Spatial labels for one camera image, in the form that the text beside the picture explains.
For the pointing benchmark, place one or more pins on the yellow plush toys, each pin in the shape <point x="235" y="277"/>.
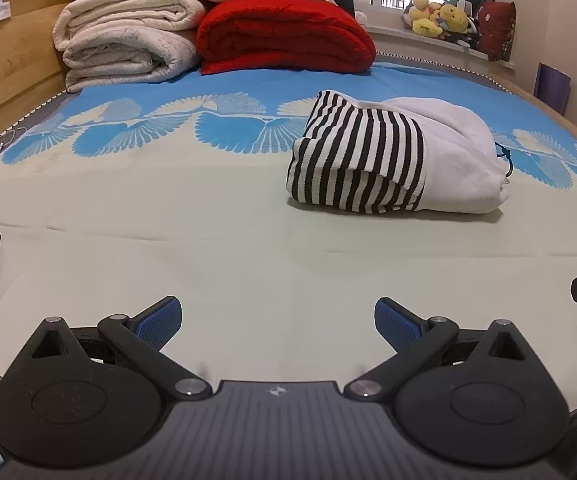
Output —
<point x="442" y="21"/>

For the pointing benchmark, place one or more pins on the cream folded blanket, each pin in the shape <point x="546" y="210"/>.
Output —
<point x="126" y="41"/>

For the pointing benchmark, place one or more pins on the blue white patterned bedsheet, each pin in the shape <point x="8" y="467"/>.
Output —
<point x="135" y="192"/>

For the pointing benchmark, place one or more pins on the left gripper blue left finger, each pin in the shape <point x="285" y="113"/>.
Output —
<point x="136" y="342"/>

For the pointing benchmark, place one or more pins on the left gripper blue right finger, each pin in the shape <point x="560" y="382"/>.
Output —
<point x="419" y="346"/>

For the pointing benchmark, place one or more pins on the white striped hooded sweater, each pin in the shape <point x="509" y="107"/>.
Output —
<point x="401" y="154"/>

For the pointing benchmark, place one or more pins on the white seal plush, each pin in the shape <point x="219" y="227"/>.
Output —
<point x="360" y="11"/>

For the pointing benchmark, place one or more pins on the red folded blanket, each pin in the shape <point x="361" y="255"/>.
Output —
<point x="296" y="34"/>

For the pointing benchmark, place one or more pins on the purple box by wall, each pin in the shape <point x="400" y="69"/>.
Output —
<point x="552" y="87"/>

